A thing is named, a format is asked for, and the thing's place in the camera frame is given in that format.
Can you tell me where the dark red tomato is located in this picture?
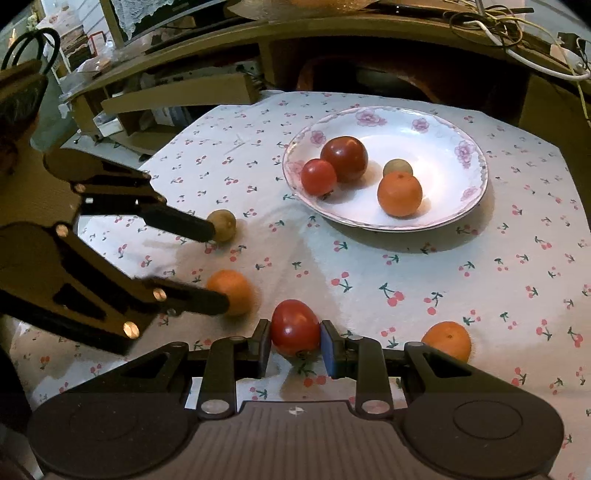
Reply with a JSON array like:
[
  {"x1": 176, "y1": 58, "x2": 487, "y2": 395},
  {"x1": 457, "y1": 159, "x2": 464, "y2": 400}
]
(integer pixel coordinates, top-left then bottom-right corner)
[{"x1": 320, "y1": 137, "x2": 369, "y2": 184}]

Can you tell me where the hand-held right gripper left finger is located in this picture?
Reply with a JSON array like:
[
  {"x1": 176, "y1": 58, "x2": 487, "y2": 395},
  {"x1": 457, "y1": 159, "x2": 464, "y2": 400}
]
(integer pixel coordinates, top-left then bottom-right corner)
[{"x1": 60, "y1": 319, "x2": 273, "y2": 419}]

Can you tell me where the cherry print tablecloth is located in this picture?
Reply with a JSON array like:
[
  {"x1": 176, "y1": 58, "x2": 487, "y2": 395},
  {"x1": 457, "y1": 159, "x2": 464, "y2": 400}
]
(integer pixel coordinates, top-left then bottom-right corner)
[{"x1": 9, "y1": 90, "x2": 591, "y2": 464}]

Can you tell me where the large red tomato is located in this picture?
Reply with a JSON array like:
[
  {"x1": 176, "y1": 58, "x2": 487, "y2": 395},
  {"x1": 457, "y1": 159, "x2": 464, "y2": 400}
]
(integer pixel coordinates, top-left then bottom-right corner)
[{"x1": 270, "y1": 299, "x2": 322, "y2": 357}]

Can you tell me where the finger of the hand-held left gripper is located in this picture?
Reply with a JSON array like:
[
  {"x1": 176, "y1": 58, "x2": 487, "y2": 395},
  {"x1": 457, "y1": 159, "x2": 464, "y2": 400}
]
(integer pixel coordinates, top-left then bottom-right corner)
[
  {"x1": 0, "y1": 222, "x2": 230, "y2": 356},
  {"x1": 43, "y1": 148, "x2": 218, "y2": 241}
]

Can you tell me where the wooden desk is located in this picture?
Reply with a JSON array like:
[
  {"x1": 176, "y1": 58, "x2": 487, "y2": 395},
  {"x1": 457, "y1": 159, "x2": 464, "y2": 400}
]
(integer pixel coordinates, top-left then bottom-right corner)
[{"x1": 60, "y1": 0, "x2": 591, "y2": 160}]

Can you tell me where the small red tomato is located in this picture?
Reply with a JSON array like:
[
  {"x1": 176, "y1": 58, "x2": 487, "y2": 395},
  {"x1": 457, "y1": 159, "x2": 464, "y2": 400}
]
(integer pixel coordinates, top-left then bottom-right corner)
[{"x1": 300, "y1": 159, "x2": 338, "y2": 197}]

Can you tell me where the white lace cloth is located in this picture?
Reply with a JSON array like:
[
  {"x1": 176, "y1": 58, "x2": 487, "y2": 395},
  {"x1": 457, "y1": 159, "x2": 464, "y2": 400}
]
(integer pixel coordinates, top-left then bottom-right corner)
[{"x1": 111, "y1": 0, "x2": 186, "y2": 34}]

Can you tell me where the yellow cable bundle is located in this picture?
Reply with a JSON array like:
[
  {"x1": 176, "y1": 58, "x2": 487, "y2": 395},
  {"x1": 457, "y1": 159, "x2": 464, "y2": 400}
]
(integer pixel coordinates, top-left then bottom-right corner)
[{"x1": 442, "y1": 8, "x2": 525, "y2": 44}]

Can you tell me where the white cable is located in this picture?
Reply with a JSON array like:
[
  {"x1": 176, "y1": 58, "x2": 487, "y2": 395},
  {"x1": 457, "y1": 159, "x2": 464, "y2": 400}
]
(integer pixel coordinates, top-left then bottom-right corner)
[{"x1": 459, "y1": 17, "x2": 591, "y2": 80}]

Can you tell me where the orange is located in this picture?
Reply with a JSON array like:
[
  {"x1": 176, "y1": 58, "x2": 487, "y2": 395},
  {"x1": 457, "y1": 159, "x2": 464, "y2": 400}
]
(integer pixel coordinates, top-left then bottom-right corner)
[
  {"x1": 206, "y1": 270, "x2": 255, "y2": 317},
  {"x1": 377, "y1": 172, "x2": 424, "y2": 219},
  {"x1": 421, "y1": 321, "x2": 472, "y2": 363}
]

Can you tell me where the white floral plate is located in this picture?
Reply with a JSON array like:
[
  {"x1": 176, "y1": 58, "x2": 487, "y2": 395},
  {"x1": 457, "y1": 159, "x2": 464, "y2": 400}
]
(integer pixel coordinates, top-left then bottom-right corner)
[{"x1": 282, "y1": 106, "x2": 488, "y2": 232}]

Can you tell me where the brown kiwi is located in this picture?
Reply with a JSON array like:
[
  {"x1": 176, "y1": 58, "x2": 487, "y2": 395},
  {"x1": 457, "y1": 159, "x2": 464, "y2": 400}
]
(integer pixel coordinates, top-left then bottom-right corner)
[
  {"x1": 206, "y1": 209, "x2": 237, "y2": 243},
  {"x1": 383, "y1": 158, "x2": 413, "y2": 178}
]

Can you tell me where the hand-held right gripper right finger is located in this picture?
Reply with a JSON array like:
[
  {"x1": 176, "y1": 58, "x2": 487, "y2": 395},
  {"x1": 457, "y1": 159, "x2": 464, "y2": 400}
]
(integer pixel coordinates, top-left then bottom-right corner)
[{"x1": 320, "y1": 319, "x2": 522, "y2": 416}]

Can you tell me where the black cable loop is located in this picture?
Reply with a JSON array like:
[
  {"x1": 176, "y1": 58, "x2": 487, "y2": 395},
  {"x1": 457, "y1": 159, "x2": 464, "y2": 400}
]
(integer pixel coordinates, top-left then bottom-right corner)
[{"x1": 8, "y1": 27, "x2": 62, "y2": 75}]

